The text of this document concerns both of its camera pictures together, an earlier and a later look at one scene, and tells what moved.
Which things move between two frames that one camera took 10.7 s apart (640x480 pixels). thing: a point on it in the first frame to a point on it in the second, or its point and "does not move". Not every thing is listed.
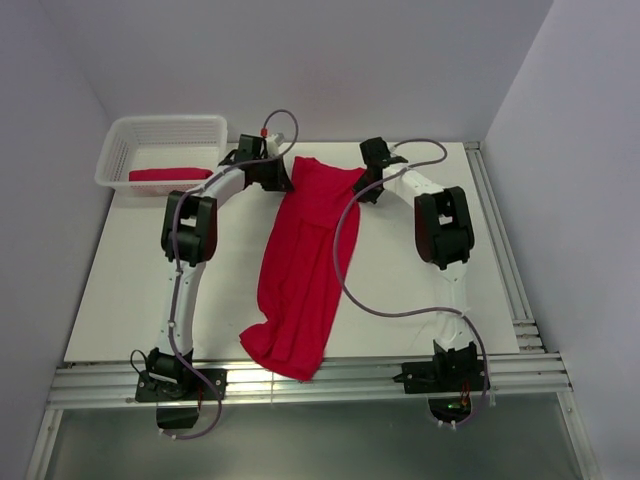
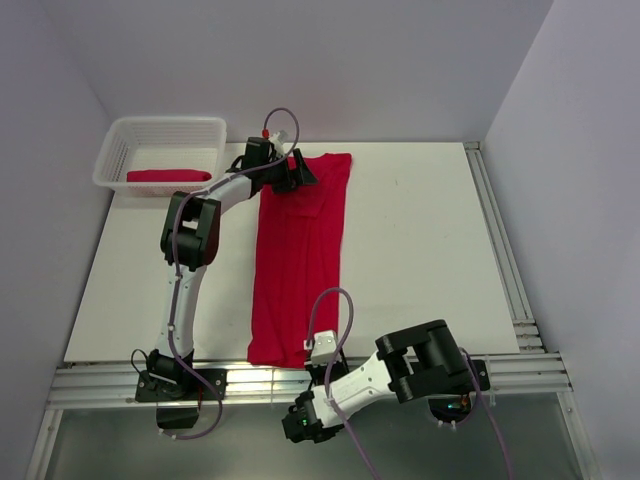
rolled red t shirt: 167,174 does not move
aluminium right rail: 503,253 does not move
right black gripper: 370,197 to 314,370
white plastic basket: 161,142 does not move
